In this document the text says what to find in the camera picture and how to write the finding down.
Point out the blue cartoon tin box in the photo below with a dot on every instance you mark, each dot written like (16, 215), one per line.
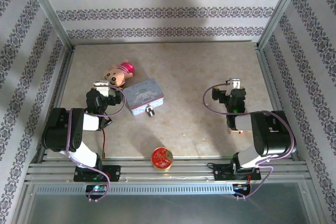
(143, 95)

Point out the small silver padlock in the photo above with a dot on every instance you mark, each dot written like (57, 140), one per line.
(150, 111)

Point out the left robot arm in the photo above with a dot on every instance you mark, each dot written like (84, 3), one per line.
(63, 129)

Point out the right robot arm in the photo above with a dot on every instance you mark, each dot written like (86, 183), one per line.
(275, 134)

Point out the small peach plastic piece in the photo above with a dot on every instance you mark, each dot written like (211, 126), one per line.
(234, 131)

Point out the peach plush doll pink hat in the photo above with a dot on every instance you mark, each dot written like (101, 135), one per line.
(118, 73)

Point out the aluminium front rails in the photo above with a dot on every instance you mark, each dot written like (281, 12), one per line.
(189, 167)

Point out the round red gold tin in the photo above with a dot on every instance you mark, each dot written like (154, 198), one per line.
(162, 158)

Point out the grey metal sheet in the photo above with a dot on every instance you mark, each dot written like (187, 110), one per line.
(168, 208)

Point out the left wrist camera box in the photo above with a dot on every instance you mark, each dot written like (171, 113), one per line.
(103, 87)

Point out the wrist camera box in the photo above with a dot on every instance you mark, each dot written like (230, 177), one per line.
(103, 87)
(234, 83)

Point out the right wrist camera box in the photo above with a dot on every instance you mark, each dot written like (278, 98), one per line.
(234, 83)

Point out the aluminium right side rail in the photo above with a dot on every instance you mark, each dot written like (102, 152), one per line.
(271, 90)

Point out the aluminium rail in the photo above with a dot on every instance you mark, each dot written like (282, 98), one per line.
(271, 90)
(56, 103)

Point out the aluminium left side rail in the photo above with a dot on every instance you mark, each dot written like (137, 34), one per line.
(56, 103)

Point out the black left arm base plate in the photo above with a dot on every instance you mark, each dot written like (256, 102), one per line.
(114, 172)

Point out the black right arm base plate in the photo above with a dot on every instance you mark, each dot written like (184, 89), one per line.
(221, 175)

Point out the aluminium left frame post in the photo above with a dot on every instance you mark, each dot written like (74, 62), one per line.
(50, 11)

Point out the aluminium frame post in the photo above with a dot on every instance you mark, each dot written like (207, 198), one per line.
(279, 11)
(50, 11)

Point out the aluminium right frame post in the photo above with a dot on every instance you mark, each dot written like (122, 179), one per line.
(279, 11)

